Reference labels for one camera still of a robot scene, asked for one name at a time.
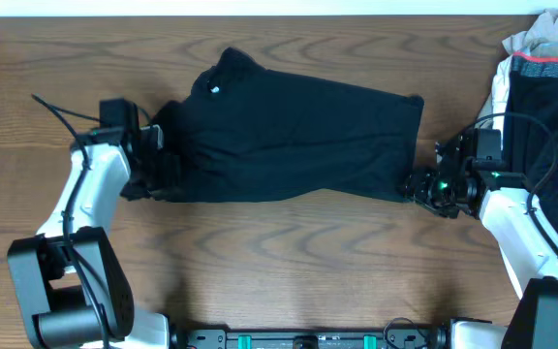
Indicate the beige garment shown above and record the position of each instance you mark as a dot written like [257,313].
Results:
[540,40]

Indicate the black shorts red waistband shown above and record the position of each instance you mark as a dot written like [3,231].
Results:
[528,145]

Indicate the black t-shirt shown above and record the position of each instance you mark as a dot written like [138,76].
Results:
[247,133]

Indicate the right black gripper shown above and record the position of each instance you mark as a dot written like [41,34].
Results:
[418,190]

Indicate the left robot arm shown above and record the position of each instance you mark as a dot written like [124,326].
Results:
[70,287]

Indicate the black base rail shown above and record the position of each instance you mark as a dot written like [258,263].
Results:
[401,337]

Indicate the white garment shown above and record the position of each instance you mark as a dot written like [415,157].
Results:
[500,88]

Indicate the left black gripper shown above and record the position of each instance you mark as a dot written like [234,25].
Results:
[164,173]

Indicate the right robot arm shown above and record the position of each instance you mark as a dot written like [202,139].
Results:
[528,243]

